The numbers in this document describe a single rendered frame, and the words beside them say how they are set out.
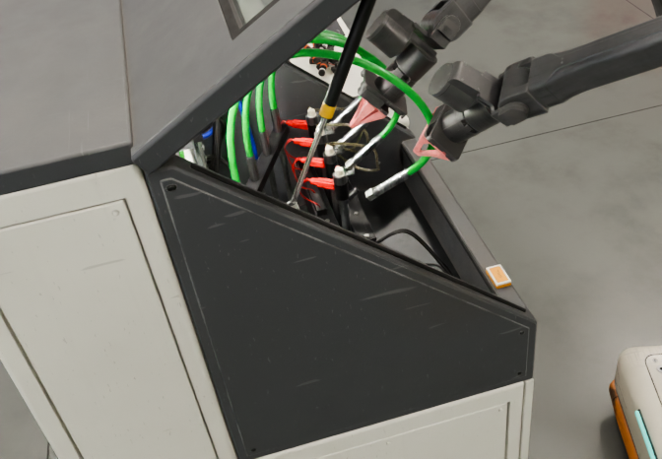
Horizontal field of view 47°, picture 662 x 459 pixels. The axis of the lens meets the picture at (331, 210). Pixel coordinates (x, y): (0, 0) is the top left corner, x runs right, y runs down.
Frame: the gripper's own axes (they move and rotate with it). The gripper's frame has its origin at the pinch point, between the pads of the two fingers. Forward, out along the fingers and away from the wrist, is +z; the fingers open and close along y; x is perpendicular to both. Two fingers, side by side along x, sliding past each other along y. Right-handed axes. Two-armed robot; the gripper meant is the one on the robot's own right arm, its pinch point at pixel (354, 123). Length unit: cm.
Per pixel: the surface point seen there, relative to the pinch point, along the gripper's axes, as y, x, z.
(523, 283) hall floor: -123, -79, 49
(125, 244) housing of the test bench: 29, 45, 14
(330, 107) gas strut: 17.7, 34.6, -16.0
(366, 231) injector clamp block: -18.0, 2.5, 17.0
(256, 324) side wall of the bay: 4.1, 40.9, 18.6
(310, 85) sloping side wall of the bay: 2.2, -29.3, 12.4
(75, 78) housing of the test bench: 46, 25, 9
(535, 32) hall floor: -149, -276, 19
